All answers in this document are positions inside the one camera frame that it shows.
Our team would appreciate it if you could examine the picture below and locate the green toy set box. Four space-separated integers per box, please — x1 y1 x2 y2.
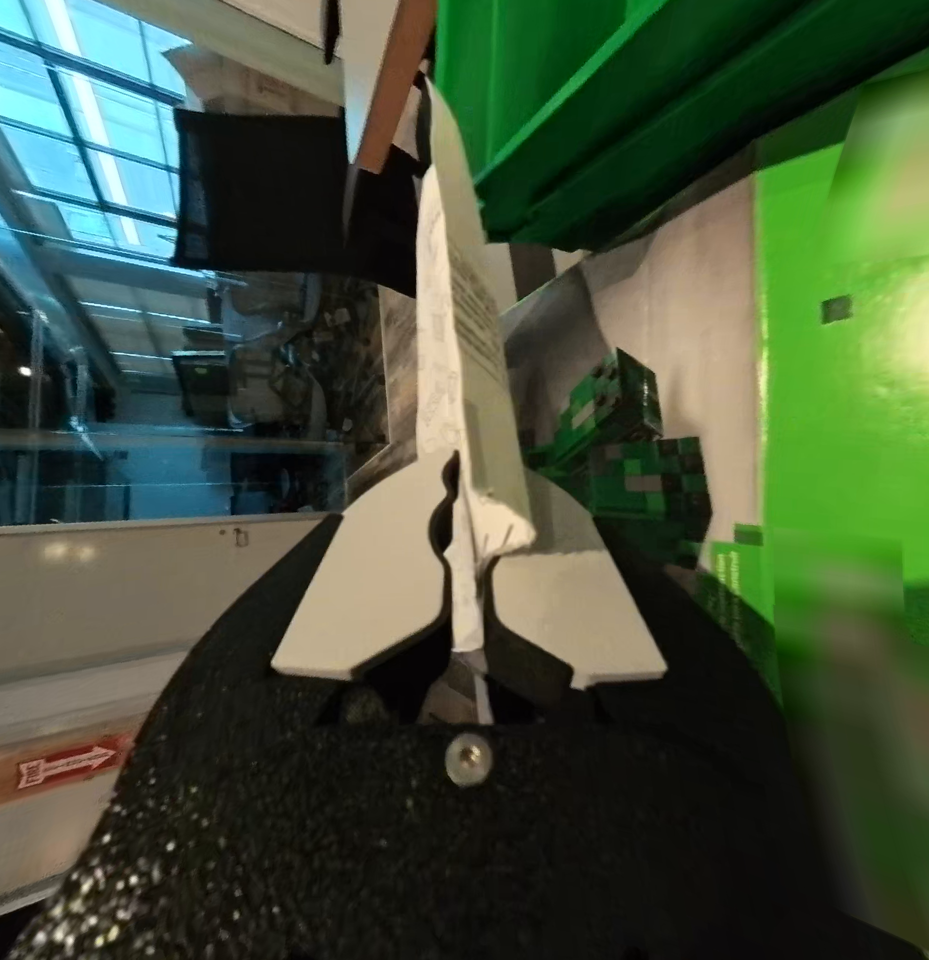
502 67 929 721

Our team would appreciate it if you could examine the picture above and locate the black office chair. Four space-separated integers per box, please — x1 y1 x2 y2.
170 105 422 295

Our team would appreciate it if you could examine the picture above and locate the green plastic bin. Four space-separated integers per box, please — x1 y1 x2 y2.
433 0 929 250

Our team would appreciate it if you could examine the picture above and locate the large window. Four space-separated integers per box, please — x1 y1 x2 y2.
0 0 190 252

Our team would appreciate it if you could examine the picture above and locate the red arrow sticker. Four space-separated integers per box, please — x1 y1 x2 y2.
14 735 133 793

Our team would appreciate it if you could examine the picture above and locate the white printed paper bag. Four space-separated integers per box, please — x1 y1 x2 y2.
414 75 539 725

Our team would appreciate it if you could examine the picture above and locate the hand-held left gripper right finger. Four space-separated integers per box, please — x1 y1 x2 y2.
479 476 670 691

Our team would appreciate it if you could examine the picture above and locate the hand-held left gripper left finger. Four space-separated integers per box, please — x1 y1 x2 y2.
271 450 466 681

